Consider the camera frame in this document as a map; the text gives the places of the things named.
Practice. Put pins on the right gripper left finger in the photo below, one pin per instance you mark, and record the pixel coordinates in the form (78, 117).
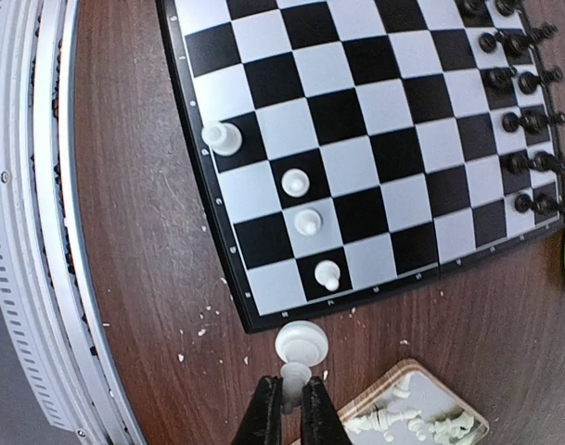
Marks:
(261, 423)

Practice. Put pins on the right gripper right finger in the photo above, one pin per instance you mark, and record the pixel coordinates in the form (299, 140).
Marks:
(320, 423)

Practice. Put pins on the white pawn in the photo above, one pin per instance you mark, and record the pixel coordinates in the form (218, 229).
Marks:
(308, 222)
(295, 183)
(327, 275)

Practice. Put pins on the black white chessboard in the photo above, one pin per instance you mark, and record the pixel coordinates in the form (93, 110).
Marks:
(427, 130)

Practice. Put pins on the white chess piece tall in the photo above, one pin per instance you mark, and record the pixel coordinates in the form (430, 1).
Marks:
(224, 139)

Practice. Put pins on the metal wooden tray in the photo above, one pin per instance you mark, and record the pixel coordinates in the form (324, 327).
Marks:
(409, 405)

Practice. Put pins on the front aluminium rail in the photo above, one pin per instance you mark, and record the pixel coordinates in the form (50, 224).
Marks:
(46, 292)

